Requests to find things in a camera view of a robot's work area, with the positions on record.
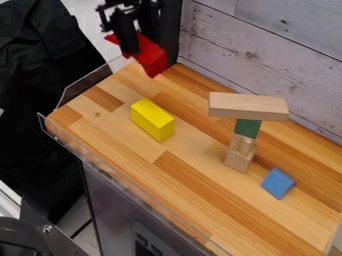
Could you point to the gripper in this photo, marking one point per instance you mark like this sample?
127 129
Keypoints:
133 6

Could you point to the red arc block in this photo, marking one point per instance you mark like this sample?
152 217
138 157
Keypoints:
150 56

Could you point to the yellow rectangular block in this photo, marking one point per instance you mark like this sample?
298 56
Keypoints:
152 119

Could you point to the black fabric cover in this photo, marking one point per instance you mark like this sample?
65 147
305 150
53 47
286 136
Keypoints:
40 83

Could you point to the natural wood plank block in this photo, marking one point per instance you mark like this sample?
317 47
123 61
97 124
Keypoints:
248 106

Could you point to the green block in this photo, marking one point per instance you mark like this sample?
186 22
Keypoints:
247 128

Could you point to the natural wood arch block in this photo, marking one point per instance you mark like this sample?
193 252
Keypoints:
240 156

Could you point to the blue wedge block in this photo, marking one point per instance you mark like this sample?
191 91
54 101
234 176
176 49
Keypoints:
277 183

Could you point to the black metal stand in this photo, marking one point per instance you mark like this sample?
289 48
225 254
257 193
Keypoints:
26 236

